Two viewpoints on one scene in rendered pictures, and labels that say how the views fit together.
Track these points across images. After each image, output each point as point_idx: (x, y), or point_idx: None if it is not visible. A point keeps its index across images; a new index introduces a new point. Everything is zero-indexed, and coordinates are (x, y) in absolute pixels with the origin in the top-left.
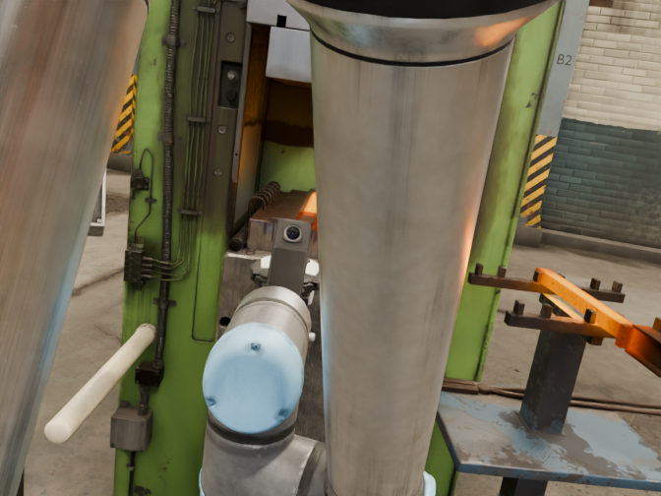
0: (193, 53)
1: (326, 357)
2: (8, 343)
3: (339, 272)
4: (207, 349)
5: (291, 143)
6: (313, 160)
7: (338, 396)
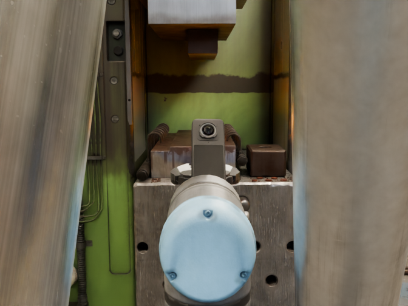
0: None
1: (305, 175)
2: (71, 11)
3: (330, 50)
4: (125, 281)
5: (171, 91)
6: (192, 103)
7: (323, 214)
